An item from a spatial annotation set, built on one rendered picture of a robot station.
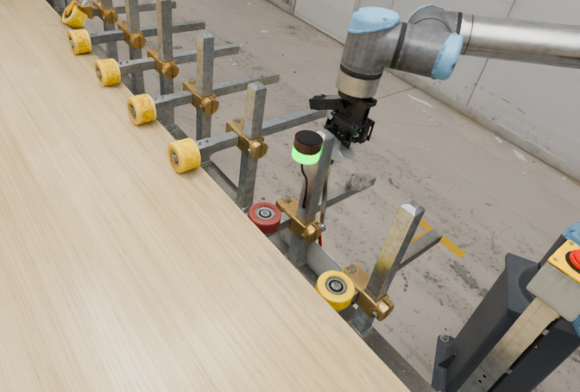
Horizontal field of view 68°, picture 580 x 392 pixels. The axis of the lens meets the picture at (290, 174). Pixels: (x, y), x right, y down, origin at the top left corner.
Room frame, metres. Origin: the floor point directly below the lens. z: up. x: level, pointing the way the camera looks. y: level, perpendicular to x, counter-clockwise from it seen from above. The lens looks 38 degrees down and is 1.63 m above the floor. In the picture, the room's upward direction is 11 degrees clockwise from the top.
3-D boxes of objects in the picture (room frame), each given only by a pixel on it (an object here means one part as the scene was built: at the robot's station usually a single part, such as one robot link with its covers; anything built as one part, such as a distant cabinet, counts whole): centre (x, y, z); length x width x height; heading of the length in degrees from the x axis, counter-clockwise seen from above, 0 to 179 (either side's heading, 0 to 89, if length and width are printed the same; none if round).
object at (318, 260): (0.79, -0.10, 0.75); 0.26 x 0.01 x 0.10; 46
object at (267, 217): (0.75, 0.04, 0.85); 0.08 x 0.08 x 0.11
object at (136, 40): (1.51, 0.67, 0.95); 0.14 x 0.06 x 0.05; 46
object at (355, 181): (0.99, -0.19, 0.87); 0.09 x 0.07 x 0.02; 136
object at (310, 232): (0.81, -0.04, 0.85); 0.14 x 0.06 x 0.05; 46
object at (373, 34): (0.86, -0.11, 1.32); 0.10 x 0.09 x 0.12; 83
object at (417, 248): (0.72, -0.28, 0.82); 0.44 x 0.03 x 0.04; 136
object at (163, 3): (1.32, 0.48, 0.94); 0.04 x 0.04 x 0.48; 46
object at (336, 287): (0.58, -0.14, 0.85); 0.08 x 0.08 x 0.11
